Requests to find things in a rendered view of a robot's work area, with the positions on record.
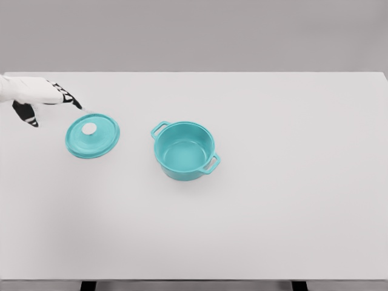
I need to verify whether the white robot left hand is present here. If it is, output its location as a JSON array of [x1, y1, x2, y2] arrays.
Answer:
[[9, 76, 83, 129]]

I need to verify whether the teal pot lid white knob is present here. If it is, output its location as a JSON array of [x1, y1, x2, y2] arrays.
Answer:
[[64, 113, 121, 159]]

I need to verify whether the teal pot with two handles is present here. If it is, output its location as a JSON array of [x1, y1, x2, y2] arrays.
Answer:
[[150, 120, 221, 182]]

